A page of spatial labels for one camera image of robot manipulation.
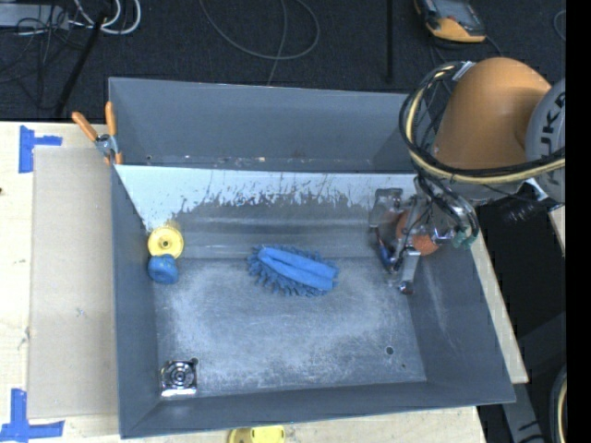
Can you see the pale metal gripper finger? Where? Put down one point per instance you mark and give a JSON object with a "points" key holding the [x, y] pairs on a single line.
{"points": [[410, 270], [389, 210]]}

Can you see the orange ball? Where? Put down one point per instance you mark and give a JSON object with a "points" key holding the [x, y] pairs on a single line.
{"points": [[422, 243]]}

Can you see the blue microfibre duster cloth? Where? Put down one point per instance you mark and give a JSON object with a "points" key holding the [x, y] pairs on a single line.
{"points": [[295, 270]]}

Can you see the grey metal bin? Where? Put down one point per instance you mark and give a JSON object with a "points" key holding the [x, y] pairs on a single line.
{"points": [[286, 330]]}

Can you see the yellow round disc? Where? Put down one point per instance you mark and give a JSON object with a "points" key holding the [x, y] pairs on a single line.
{"points": [[165, 243]]}

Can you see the clear glass square dish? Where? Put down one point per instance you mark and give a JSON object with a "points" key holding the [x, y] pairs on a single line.
{"points": [[179, 378]]}

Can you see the pale wood board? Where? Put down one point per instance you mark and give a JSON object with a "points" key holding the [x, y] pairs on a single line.
{"points": [[69, 284]]}

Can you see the black cylinder on white bracket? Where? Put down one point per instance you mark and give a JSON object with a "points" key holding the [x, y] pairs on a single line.
{"points": [[521, 210]]}

